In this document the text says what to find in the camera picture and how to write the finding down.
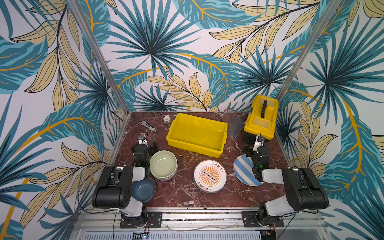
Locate left aluminium corner post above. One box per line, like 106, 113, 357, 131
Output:
68, 0, 129, 116

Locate grey translucent cup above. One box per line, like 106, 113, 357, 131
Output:
228, 117, 243, 138

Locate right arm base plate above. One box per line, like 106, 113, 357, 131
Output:
241, 211, 285, 228

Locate blue white striped plate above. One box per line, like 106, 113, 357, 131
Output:
233, 155, 263, 187

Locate silver metal bottle opener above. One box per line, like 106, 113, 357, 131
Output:
140, 121, 157, 133

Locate yellow black toolbox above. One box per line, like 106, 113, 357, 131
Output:
244, 95, 279, 151

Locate dark blue bowl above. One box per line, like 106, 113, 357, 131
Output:
131, 178, 156, 203

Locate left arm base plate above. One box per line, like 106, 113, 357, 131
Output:
120, 212, 163, 229

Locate aluminium corner post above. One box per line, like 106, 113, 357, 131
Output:
276, 0, 342, 101
68, 0, 129, 116

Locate aluminium frame rail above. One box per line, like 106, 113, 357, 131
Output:
70, 207, 331, 240

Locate light green bowl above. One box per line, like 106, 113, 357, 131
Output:
150, 151, 178, 181

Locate small white jar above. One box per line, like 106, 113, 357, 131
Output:
163, 115, 171, 124

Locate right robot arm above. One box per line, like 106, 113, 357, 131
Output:
242, 133, 329, 228

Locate yellow plastic bin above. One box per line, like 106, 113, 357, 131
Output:
166, 113, 228, 158

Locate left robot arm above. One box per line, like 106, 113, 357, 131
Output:
92, 133, 158, 219

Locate right aluminium corner post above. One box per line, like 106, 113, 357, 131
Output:
276, 0, 342, 101

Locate clear pink cup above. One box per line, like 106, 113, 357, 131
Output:
223, 108, 236, 124

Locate orange sunburst plate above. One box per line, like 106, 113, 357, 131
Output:
193, 160, 228, 194

